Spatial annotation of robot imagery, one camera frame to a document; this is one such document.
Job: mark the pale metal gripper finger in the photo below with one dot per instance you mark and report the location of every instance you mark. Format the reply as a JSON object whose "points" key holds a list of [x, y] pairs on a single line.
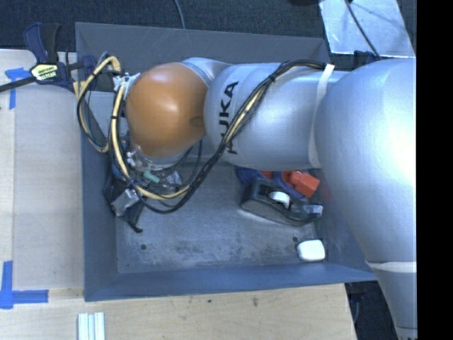
{"points": [[124, 201]]}

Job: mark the grey metal bin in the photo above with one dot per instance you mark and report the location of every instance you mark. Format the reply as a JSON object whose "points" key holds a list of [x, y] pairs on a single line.
{"points": [[212, 232]]}

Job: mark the pale wood board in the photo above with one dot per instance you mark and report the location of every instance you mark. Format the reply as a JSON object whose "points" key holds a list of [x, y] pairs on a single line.
{"points": [[46, 190]]}

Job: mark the blue cloth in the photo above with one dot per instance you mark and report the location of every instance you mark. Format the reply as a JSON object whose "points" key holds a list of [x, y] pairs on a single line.
{"points": [[247, 175]]}

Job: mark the orange-red block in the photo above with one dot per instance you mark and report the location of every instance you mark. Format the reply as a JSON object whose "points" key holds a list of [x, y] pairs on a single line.
{"points": [[305, 184]]}

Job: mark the white rounded block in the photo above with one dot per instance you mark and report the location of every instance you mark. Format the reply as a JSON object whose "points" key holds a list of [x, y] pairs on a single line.
{"points": [[311, 250]]}

